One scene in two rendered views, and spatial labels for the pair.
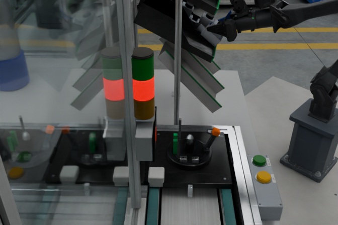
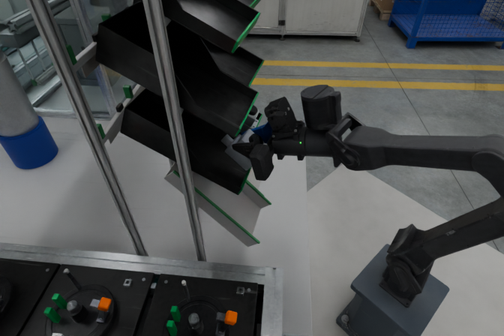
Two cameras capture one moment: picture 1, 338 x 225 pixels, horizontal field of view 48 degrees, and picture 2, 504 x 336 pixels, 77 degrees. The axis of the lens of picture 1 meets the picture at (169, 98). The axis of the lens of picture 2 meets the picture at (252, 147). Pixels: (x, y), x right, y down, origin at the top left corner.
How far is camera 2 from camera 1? 67 cm
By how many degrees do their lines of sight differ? 9
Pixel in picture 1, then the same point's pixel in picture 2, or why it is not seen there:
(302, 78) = (388, 122)
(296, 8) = (371, 145)
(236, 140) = (274, 297)
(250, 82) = not seen: hidden behind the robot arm
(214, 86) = (257, 200)
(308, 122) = (379, 302)
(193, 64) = not seen: hidden behind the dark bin
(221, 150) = (245, 325)
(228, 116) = (280, 226)
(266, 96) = (335, 193)
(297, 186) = not seen: outside the picture
